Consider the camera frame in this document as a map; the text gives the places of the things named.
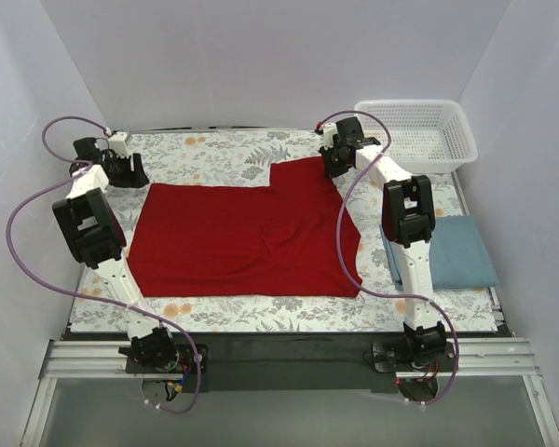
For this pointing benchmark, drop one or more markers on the red t shirt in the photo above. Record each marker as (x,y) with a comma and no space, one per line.
(285,239)

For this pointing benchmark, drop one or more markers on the aluminium mounting rail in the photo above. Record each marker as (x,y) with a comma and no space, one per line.
(101,359)

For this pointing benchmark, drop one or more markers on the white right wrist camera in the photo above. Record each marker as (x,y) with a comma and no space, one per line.
(326,131)

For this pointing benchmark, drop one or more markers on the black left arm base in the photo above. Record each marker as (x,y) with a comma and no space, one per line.
(179,360)

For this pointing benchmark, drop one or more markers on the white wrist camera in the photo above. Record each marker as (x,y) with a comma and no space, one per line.
(326,131)
(119,143)

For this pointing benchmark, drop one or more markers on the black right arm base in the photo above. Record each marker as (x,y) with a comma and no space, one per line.
(393,354)

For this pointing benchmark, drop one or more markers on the floral patterned table mat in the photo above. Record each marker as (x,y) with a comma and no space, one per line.
(243,158)

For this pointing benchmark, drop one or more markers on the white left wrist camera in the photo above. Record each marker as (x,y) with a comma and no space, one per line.
(119,143)

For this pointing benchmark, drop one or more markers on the white plastic basket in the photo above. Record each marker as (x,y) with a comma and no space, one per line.
(428,136)

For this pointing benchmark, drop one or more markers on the folded blue t shirt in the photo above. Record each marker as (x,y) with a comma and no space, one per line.
(458,258)

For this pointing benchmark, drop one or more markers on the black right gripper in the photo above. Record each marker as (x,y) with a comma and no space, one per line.
(334,164)

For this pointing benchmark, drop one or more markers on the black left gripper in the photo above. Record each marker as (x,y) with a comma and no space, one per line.
(128,172)

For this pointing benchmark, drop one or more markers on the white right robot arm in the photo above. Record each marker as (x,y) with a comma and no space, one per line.
(407,222)

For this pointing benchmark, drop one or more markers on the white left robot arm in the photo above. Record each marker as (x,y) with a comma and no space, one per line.
(95,238)

